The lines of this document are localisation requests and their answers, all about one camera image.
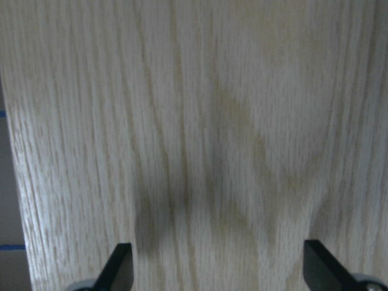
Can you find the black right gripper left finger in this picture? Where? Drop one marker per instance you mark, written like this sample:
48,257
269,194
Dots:
117,273

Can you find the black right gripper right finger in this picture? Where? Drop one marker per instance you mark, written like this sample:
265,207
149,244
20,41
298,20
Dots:
322,271

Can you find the light wooden drawer cabinet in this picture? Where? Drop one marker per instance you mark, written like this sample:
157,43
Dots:
215,136

